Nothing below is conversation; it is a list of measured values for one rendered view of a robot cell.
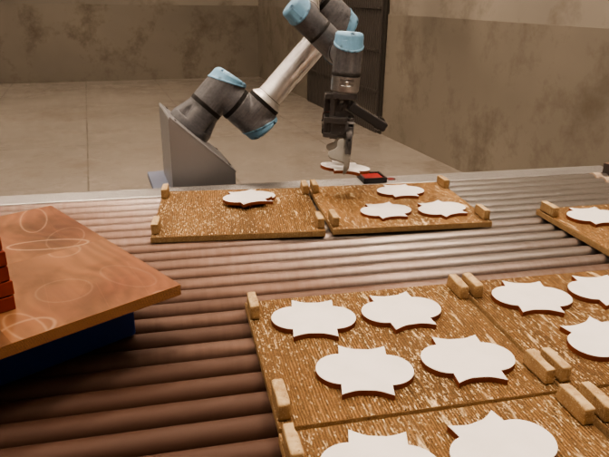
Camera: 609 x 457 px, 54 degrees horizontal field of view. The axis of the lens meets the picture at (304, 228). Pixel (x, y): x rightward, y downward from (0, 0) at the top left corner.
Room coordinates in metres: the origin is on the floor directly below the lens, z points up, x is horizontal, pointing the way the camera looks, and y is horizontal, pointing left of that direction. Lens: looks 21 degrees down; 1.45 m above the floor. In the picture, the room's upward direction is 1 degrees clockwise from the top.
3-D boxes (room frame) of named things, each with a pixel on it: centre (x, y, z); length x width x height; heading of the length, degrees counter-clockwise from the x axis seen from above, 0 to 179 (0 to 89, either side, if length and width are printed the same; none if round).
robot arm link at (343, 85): (1.60, -0.10, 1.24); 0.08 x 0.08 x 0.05
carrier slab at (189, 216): (1.48, 0.18, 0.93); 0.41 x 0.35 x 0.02; 98
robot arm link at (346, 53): (1.60, -0.11, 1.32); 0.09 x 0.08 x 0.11; 10
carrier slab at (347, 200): (1.55, -0.24, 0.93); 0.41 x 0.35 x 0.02; 100
